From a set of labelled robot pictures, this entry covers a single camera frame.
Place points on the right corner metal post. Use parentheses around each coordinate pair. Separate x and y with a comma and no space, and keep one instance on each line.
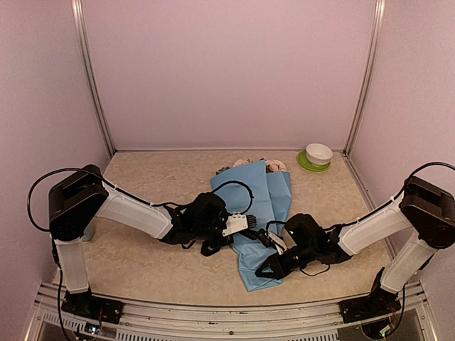
(373,48)

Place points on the white ceramic bowl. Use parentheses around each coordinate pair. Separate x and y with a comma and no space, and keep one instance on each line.
(318,154)

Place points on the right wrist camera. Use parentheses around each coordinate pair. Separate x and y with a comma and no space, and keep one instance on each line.
(270,239)

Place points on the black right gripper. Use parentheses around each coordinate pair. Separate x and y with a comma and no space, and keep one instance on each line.
(279,269)

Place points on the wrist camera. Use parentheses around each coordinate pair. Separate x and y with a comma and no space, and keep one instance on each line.
(239,222)
(270,239)

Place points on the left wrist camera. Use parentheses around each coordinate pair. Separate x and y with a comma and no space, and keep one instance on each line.
(239,222)

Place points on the blue wrapping paper sheet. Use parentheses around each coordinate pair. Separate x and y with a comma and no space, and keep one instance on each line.
(272,201)

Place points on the green plastic saucer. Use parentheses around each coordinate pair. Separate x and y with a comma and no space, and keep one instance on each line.
(306,164)

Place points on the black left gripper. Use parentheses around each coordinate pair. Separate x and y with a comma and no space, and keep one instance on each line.
(219,244)

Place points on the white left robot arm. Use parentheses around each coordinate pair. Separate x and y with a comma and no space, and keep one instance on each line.
(77,203)

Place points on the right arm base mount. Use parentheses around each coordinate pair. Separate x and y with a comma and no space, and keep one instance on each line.
(378,302)

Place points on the white blue paper cup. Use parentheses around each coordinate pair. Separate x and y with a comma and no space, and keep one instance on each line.
(88,234)

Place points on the corner metal post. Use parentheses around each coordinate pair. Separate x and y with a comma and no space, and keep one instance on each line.
(82,36)
(373,48)

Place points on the left corner metal post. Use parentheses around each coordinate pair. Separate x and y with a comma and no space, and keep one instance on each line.
(82,36)

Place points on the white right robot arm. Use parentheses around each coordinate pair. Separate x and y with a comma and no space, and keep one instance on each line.
(421,216)

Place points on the black printed ribbon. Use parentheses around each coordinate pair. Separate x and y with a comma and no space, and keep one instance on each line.
(214,245)

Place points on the aluminium table frame rail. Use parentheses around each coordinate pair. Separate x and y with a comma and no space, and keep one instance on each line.
(141,320)

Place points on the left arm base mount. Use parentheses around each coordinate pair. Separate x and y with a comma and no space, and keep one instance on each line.
(86,305)

